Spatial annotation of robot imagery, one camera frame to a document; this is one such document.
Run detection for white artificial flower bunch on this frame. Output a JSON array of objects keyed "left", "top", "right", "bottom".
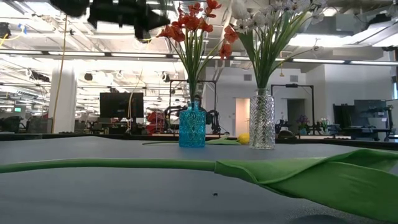
[{"left": 231, "top": 0, "right": 329, "bottom": 94}]

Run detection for green tulip stem foreground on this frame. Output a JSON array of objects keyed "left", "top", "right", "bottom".
[{"left": 0, "top": 148, "right": 398, "bottom": 222}]

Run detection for clear cut glass vase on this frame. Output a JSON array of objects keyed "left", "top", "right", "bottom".
[{"left": 249, "top": 88, "right": 275, "bottom": 150}]

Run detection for blue cut glass vase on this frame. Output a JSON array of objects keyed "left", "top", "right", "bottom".
[{"left": 178, "top": 100, "right": 206, "bottom": 148}]

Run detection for purple background flowers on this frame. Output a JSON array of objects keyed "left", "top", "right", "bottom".
[{"left": 295, "top": 114, "right": 310, "bottom": 135}]

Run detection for long ceiling light strip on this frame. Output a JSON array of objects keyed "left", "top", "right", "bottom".
[
  {"left": 172, "top": 54, "right": 289, "bottom": 62},
  {"left": 292, "top": 57, "right": 398, "bottom": 67},
  {"left": 0, "top": 49, "right": 178, "bottom": 59}
]

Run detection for black computer monitor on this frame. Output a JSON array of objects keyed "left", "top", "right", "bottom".
[{"left": 99, "top": 92, "right": 144, "bottom": 119}]

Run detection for white building column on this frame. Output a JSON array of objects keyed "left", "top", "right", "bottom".
[{"left": 49, "top": 60, "right": 77, "bottom": 131}]

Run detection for red equipment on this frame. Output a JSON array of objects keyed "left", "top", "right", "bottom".
[{"left": 147, "top": 111, "right": 169, "bottom": 135}]

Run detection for background tulip bouquet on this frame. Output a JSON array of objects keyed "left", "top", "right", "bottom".
[{"left": 319, "top": 117, "right": 331, "bottom": 133}]

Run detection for dark office workstation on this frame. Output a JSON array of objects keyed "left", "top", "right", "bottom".
[{"left": 333, "top": 99, "right": 393, "bottom": 141}]

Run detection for yellow extension cable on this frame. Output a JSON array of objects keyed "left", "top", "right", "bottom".
[{"left": 50, "top": 14, "right": 68, "bottom": 133}]

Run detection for black metal frame stand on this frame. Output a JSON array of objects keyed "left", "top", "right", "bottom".
[
  {"left": 169, "top": 79, "right": 218, "bottom": 127},
  {"left": 271, "top": 83, "right": 315, "bottom": 125}
]

